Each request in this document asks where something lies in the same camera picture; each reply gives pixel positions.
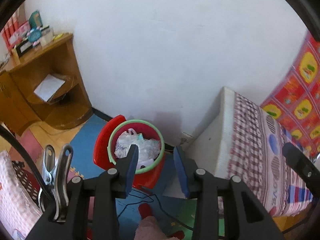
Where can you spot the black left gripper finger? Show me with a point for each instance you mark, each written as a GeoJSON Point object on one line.
{"type": "Point", "coordinates": [196, 183]}
{"type": "Point", "coordinates": [112, 184]}

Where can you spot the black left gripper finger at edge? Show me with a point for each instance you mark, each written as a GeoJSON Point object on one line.
{"type": "Point", "coordinates": [302, 166]}

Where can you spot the red trash bin green rim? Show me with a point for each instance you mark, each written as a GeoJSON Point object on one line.
{"type": "Point", "coordinates": [119, 136]}

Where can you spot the patterned bed sheet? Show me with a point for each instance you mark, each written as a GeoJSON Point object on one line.
{"type": "Point", "coordinates": [251, 148]}

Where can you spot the metal spring clamp left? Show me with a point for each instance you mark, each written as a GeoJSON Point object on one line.
{"type": "Point", "coordinates": [55, 173]}

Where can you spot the red floral blanket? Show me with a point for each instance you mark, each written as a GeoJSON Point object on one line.
{"type": "Point", "coordinates": [294, 103]}

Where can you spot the pink dotted pillow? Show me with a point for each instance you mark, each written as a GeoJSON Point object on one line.
{"type": "Point", "coordinates": [19, 213]}

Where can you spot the white paper on shelf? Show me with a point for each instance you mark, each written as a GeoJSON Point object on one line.
{"type": "Point", "coordinates": [48, 87]}

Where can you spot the wooden desk shelf unit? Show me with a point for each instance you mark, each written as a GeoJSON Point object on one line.
{"type": "Point", "coordinates": [20, 107]}

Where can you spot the pink box on desk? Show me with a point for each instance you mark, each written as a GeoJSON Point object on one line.
{"type": "Point", "coordinates": [19, 34]}

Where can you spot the teal box on desk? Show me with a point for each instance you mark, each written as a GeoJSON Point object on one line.
{"type": "Point", "coordinates": [35, 20]}

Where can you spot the cream floral curtain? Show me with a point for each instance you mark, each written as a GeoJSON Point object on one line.
{"type": "Point", "coordinates": [9, 32]}

